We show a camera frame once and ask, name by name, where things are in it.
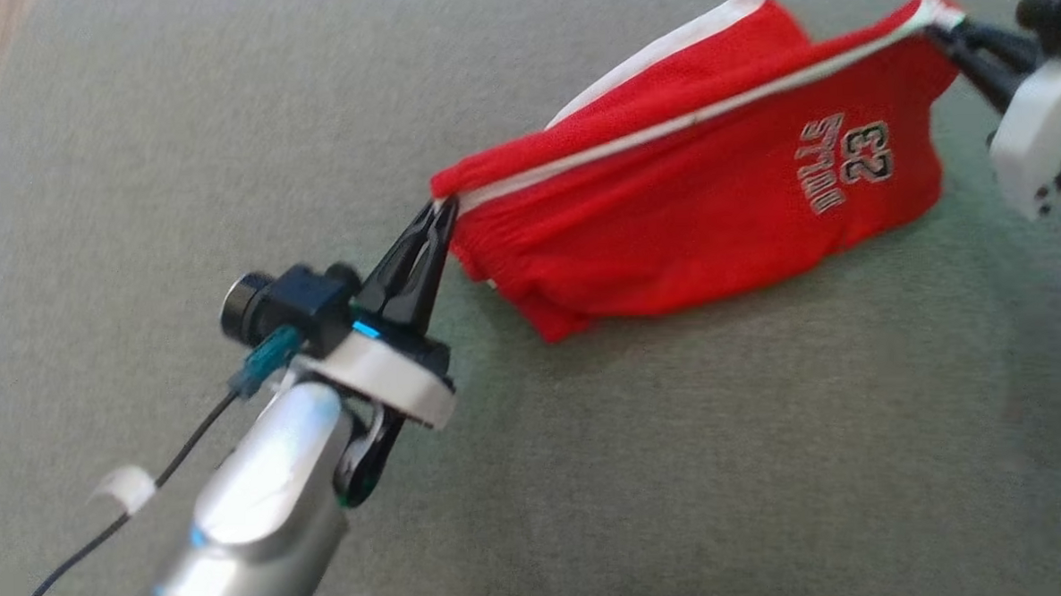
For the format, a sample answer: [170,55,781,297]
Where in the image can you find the grey sofa seat cushion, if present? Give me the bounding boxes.
[0,0,1061,596]

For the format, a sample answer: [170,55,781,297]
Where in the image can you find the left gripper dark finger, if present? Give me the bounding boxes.
[396,202,463,334]
[347,203,447,320]

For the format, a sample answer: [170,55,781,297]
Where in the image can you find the red mesh basketball shorts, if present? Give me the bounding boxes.
[422,0,980,350]

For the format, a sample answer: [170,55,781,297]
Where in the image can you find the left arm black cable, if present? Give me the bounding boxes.
[0,324,316,596]

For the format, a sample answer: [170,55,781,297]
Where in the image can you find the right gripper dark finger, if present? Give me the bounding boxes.
[926,18,1040,71]
[931,35,1021,120]

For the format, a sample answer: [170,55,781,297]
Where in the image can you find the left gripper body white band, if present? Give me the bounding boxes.
[294,324,462,510]

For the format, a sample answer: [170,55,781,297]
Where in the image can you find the white cable tag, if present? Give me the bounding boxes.
[90,465,157,517]

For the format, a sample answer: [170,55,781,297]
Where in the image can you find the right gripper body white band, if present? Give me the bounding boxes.
[986,58,1061,223]

